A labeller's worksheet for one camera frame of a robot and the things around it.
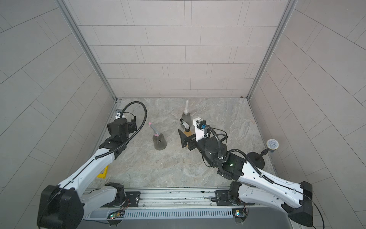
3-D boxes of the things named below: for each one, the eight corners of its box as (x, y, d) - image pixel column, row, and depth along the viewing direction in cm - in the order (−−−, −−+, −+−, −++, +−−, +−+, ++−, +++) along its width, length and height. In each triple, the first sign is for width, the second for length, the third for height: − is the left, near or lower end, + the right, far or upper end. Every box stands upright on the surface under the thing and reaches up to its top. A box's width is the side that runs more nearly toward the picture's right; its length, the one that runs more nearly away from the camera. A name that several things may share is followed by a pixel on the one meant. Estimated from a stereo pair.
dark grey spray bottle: (154, 150, 90) (151, 142, 82) (156, 141, 94) (153, 133, 86) (165, 150, 90) (163, 142, 82) (166, 141, 94) (164, 133, 86)
